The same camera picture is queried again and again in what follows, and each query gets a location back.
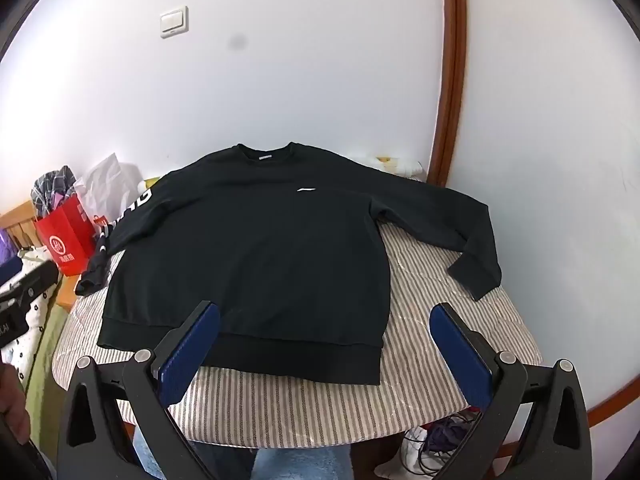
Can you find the person's left hand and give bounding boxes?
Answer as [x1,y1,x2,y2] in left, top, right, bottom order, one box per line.
[0,364,31,446]

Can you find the white plastic bag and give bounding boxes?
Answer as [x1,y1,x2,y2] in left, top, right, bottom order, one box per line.
[75,152,146,222]

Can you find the striped bed mattress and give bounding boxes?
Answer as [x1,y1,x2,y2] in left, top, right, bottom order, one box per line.
[52,175,543,448]

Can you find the white dotted cloth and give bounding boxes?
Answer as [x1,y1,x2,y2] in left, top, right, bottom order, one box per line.
[0,247,62,386]

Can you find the grey plaid cloth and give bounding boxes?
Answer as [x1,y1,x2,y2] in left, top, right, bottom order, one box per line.
[30,165,78,221]

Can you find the green cloth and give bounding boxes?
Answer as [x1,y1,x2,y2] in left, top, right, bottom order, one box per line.
[22,280,67,426]

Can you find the white sock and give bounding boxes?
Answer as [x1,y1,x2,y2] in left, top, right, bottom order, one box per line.
[375,427,429,479]

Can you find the red paper bag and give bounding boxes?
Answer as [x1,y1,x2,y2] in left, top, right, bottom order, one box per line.
[34,192,98,277]

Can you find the wooden slatted headboard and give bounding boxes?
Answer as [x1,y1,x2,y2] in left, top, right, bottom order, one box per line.
[0,200,39,252]

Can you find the wooden baseboard strip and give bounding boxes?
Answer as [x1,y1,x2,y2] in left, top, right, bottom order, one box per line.
[586,372,640,429]

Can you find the tangled black cables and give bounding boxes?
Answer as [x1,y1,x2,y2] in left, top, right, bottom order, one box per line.
[419,410,483,477]

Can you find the person's blue jeans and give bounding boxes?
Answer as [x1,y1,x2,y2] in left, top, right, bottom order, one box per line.
[132,425,351,480]

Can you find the black sweatshirt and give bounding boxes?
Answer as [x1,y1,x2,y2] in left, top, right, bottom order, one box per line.
[75,142,502,387]

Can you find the purple cloth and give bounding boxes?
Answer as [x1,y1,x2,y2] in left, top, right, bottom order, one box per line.
[0,227,21,269]

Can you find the white wall switch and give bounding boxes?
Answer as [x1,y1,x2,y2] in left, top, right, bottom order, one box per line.
[159,6,191,40]

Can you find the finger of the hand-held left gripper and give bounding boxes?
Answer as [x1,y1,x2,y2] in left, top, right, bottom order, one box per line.
[9,261,61,307]

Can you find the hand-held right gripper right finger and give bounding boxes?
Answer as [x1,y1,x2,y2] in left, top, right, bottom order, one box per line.
[429,302,593,480]

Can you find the wooden door frame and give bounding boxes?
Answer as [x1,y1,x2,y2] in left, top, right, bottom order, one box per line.
[427,0,468,188]

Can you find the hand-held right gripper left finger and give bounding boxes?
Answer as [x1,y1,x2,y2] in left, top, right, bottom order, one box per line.
[56,301,253,480]

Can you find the wooden bedside table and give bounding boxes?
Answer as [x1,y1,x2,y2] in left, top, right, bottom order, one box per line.
[54,274,77,312]

